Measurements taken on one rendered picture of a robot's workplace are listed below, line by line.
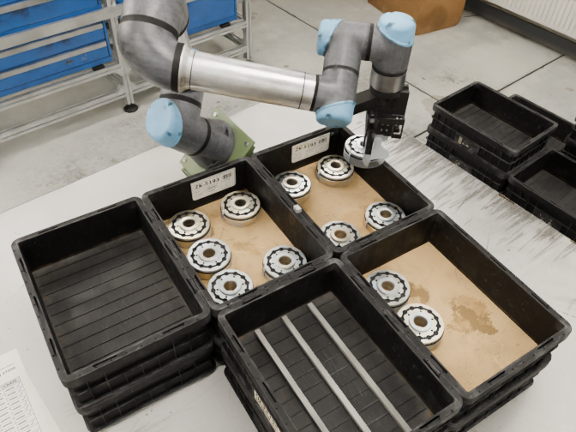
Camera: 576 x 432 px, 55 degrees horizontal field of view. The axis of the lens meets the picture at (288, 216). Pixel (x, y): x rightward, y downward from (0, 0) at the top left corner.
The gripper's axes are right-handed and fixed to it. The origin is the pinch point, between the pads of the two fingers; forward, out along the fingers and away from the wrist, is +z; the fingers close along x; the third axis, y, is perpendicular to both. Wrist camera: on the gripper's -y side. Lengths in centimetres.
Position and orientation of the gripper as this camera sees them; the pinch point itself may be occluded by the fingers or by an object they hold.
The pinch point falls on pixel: (363, 155)
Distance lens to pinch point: 136.9
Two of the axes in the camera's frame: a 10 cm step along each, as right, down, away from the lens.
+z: -0.4, 7.0, 7.2
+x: 0.9, -7.1, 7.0
